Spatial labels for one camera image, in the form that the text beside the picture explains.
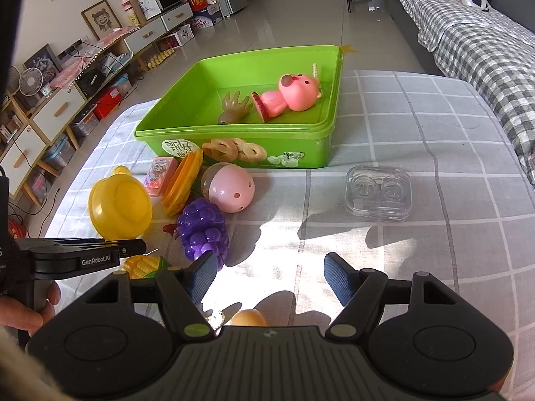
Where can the small white desk fan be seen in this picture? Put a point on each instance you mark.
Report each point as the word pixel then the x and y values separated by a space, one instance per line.
pixel 30 86

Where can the brown rubber hand toy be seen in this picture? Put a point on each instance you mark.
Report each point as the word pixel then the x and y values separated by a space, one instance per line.
pixel 233 109

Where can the toy corn cob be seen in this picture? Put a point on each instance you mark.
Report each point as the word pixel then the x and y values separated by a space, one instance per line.
pixel 144 266

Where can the orange toy lid dish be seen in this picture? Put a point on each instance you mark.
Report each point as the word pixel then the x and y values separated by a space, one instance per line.
pixel 179 189

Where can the pink pig toy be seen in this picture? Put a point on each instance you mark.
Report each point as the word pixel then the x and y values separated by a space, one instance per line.
pixel 295 92

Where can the yellow toy pot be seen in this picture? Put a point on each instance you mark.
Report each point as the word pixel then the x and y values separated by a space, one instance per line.
pixel 119 206

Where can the grey checked tablecloth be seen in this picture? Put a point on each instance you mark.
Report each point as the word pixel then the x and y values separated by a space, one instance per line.
pixel 402 271

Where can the grey plaid blanket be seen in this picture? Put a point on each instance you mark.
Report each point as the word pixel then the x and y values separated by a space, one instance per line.
pixel 492 53

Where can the pink capsule ball toy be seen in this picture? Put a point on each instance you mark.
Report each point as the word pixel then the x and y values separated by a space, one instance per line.
pixel 228 186

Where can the person left hand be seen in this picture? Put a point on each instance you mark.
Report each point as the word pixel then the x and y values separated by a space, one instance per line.
pixel 14 314

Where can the wooden tv cabinet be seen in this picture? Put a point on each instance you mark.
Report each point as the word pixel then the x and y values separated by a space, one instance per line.
pixel 55 112

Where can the dark grey sofa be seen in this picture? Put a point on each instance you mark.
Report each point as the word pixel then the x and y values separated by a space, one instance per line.
pixel 520 11

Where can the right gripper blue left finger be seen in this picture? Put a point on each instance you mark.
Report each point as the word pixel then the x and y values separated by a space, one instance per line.
pixel 199 276

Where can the green plastic cookie box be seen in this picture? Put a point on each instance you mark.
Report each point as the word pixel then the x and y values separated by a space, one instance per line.
pixel 186 117

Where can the purple toy grapes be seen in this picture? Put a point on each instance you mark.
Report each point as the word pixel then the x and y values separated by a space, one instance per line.
pixel 202 228

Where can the clear contact lens case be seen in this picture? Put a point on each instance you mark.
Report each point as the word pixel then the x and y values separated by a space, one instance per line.
pixel 381 194

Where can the red storage box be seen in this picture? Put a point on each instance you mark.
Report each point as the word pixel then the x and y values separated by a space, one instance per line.
pixel 107 102

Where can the framed cartoon picture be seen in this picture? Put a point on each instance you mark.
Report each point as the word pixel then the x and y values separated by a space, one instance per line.
pixel 101 19

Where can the pink card box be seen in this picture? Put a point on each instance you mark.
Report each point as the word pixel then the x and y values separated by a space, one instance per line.
pixel 159 175

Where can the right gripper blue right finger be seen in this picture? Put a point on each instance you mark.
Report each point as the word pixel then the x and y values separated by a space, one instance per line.
pixel 342 278

